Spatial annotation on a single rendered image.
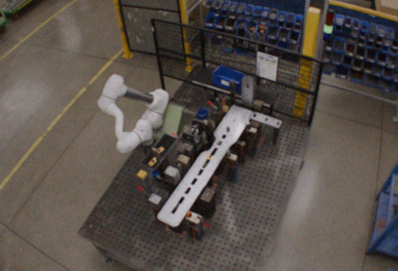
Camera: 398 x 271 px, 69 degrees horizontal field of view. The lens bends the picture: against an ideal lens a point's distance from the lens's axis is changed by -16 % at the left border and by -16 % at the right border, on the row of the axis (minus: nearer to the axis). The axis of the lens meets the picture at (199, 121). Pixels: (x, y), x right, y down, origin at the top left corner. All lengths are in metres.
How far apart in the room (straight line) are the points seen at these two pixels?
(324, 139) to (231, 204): 1.95
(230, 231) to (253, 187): 0.49
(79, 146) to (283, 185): 2.79
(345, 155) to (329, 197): 0.71
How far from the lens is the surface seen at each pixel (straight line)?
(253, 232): 2.88
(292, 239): 3.67
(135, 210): 3.07
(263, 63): 3.33
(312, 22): 2.96
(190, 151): 2.89
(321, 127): 4.66
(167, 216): 2.64
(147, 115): 3.22
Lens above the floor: 3.31
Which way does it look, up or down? 46 degrees down
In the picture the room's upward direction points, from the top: 5 degrees counter-clockwise
